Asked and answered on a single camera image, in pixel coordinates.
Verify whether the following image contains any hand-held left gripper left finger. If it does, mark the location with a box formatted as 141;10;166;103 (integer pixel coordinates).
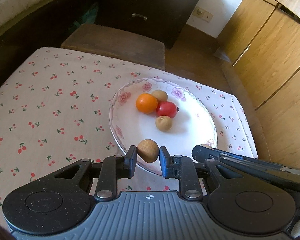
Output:
54;145;138;203

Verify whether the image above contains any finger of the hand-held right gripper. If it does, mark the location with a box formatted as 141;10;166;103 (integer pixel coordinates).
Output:
219;156;285;180
192;144;243;167

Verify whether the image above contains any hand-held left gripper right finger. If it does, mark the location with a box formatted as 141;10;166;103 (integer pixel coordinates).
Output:
159;146;227;202

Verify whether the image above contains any white floral-rimmed plate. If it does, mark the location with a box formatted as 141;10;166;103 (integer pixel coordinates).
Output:
108;77;218;177

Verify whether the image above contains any red tomato with stem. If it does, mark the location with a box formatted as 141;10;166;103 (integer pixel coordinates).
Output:
156;101;180;118

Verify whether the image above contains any large orange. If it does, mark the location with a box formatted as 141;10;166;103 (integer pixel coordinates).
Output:
136;93;158;114

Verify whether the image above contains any cherry print tablecloth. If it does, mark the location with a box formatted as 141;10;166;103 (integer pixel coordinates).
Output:
0;46;258;222

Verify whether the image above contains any light wooden wardrobe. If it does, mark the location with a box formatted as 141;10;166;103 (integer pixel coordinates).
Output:
216;0;300;178

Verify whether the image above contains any brown wooden stool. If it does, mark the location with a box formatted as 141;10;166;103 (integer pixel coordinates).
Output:
61;24;166;70

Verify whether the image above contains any teal cloth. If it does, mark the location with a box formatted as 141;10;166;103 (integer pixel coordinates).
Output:
71;5;99;29

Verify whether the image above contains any dark wooden nightstand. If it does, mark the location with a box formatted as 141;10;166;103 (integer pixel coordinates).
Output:
95;0;206;51

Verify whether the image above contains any beige wall socket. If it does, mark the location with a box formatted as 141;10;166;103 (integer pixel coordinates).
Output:
193;6;214;23

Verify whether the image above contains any dark wooden bed frame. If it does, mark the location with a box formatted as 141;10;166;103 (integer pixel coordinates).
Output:
0;0;108;98

